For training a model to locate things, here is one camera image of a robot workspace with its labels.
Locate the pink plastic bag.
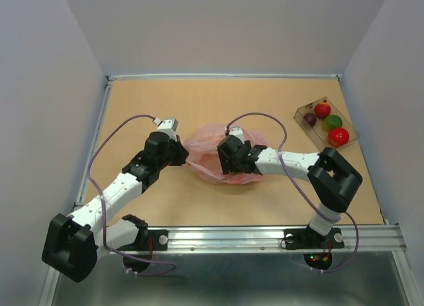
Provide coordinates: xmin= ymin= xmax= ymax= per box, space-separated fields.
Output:
xmin=183 ymin=124 xmax=264 ymax=185

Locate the dark purple fruit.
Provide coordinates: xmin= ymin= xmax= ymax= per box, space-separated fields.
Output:
xmin=303 ymin=113 xmax=317 ymax=127

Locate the red pomegranate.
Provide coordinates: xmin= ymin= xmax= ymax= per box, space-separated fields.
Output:
xmin=314 ymin=100 xmax=331 ymax=119

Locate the green fruit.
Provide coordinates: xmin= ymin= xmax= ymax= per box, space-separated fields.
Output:
xmin=323 ymin=115 xmax=343 ymax=132

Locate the red apple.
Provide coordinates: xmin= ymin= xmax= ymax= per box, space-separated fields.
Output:
xmin=327 ymin=127 xmax=350 ymax=148

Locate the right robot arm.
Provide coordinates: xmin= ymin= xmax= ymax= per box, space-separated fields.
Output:
xmin=217 ymin=134 xmax=363 ymax=251

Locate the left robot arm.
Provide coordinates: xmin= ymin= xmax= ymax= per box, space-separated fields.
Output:
xmin=42 ymin=127 xmax=188 ymax=283

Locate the clear plastic container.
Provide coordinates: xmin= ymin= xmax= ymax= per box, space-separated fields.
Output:
xmin=293 ymin=97 xmax=360 ymax=150

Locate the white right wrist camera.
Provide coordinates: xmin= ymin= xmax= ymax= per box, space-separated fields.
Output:
xmin=225 ymin=127 xmax=244 ymax=142

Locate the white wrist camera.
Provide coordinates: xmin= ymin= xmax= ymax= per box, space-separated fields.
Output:
xmin=153 ymin=117 xmax=178 ymax=140
xmin=225 ymin=127 xmax=244 ymax=142

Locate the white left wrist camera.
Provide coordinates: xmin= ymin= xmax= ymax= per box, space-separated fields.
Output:
xmin=153 ymin=117 xmax=178 ymax=140

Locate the aluminium front rail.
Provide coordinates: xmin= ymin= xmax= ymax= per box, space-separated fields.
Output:
xmin=147 ymin=225 xmax=407 ymax=255

